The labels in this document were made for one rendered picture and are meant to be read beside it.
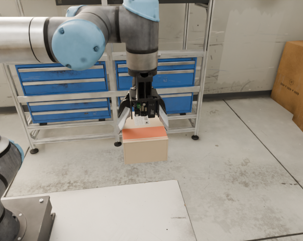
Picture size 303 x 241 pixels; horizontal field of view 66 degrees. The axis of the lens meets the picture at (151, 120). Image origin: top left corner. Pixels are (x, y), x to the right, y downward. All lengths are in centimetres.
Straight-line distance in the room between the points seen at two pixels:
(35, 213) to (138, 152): 45
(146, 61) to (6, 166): 54
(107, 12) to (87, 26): 14
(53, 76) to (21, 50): 172
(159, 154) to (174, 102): 165
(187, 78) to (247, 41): 132
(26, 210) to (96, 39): 70
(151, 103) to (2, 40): 32
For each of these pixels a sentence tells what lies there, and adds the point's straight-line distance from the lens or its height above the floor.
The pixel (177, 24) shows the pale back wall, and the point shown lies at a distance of 294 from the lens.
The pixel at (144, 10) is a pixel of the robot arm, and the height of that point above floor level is 143.
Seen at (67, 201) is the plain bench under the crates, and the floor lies 70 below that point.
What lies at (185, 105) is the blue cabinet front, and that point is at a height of 41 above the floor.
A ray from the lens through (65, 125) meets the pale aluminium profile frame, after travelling 234.
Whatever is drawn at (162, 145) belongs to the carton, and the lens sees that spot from 63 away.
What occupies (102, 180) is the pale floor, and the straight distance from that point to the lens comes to 210.
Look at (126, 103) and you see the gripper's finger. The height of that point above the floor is 120.
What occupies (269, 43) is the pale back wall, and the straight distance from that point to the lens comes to 349.
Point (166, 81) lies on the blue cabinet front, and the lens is 216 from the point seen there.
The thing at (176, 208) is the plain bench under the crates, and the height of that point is 70.
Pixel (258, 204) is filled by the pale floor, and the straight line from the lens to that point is 206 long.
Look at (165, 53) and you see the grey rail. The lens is 206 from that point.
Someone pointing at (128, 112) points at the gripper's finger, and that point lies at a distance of 62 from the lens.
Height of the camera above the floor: 148
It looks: 32 degrees down
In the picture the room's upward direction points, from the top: straight up
